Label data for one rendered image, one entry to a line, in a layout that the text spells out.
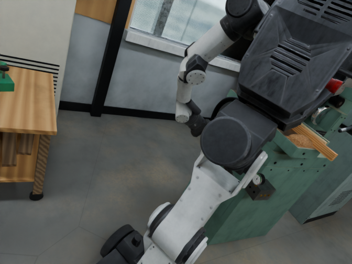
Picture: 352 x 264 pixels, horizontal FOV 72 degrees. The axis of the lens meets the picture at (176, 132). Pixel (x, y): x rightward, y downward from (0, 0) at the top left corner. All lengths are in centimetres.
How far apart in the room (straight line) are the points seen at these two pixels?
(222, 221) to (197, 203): 85
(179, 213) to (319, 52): 58
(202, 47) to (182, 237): 63
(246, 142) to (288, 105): 15
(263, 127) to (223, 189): 24
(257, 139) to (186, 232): 38
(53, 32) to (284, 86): 156
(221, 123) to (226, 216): 109
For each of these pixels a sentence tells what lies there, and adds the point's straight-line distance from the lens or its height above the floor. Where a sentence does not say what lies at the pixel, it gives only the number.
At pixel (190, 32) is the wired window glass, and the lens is 262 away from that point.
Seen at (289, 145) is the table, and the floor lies 88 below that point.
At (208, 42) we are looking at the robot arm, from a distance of 90.
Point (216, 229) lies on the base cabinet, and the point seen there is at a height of 15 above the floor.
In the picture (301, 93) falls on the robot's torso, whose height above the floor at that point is 119.
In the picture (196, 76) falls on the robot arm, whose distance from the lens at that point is 94.
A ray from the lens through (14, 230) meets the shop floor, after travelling 155.
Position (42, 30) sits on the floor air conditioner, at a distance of 189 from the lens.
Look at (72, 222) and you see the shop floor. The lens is 158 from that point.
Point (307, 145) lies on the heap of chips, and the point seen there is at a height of 91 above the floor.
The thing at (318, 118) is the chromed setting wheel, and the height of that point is 100.
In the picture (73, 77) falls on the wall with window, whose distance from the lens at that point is 234.
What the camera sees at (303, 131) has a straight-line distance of 144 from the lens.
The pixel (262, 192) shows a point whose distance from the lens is 136.
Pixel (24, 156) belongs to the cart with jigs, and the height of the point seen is 18.
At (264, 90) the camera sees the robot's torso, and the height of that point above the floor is 116.
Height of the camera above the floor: 128
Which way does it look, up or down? 28 degrees down
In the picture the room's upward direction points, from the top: 25 degrees clockwise
